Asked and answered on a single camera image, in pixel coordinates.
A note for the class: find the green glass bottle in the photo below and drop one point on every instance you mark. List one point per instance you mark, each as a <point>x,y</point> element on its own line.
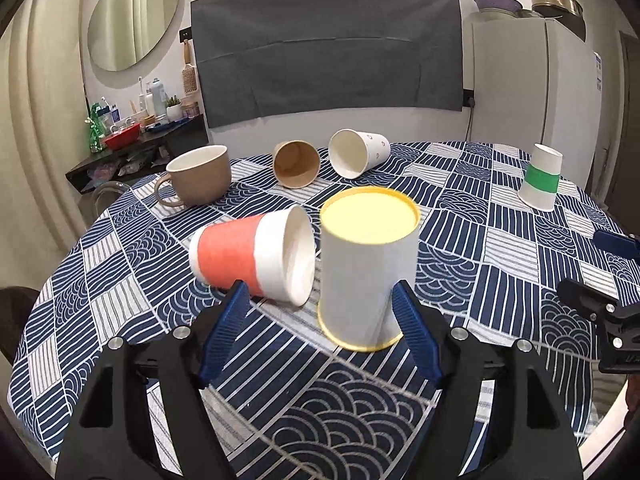
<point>95,129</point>

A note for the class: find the red bowl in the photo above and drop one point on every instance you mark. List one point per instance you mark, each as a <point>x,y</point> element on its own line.
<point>122,138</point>

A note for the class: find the white cup with green band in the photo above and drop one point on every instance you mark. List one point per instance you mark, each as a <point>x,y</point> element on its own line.
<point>542,177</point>

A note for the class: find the white bottle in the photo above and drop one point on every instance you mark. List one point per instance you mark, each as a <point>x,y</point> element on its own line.
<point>157,91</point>

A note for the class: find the steel pot on fridge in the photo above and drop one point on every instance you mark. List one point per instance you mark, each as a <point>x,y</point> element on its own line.
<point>571,6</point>

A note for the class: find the dark grey cloth cover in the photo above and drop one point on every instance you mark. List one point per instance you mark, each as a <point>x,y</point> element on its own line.
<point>261,58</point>

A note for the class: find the white cup with yellow rim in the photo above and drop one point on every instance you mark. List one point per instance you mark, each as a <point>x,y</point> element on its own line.
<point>369,242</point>

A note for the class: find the wooden hair brush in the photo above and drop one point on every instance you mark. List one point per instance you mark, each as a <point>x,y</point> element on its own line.
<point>189,78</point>

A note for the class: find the dark wall shelf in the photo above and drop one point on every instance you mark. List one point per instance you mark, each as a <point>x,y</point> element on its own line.
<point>148,155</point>

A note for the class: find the brown kraft paper cup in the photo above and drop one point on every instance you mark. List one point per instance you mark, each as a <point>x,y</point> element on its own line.
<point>295,163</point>

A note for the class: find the white patterned paper cup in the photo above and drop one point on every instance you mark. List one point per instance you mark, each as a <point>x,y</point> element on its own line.
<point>352,152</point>

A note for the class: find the white cup with orange band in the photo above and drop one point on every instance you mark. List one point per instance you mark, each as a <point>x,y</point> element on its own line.
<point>272,253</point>

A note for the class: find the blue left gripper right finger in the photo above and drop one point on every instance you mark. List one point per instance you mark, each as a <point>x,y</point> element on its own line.
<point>422,330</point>

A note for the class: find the person's right hand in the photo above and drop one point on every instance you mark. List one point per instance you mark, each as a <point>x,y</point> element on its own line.
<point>632,398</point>

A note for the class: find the small potted plant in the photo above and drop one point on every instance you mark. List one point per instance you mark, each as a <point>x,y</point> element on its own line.
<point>174,111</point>

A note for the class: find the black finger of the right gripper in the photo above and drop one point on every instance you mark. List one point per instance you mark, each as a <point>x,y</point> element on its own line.
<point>587,301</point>

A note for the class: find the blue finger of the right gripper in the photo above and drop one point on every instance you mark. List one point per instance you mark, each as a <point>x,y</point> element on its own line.
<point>624,246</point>

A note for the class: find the oval wall mirror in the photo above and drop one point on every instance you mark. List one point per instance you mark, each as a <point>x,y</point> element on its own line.
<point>121,33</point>

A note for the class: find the purple bowl on fridge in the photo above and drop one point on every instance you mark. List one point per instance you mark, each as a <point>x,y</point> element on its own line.
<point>510,6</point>

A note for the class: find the chair back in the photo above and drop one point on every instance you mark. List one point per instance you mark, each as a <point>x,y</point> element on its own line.
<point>107,193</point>

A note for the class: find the beige ceramic mug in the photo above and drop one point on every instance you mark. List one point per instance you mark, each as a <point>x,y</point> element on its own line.
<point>198,177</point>

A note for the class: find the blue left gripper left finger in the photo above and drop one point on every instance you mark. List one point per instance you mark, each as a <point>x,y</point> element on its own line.
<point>220,334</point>

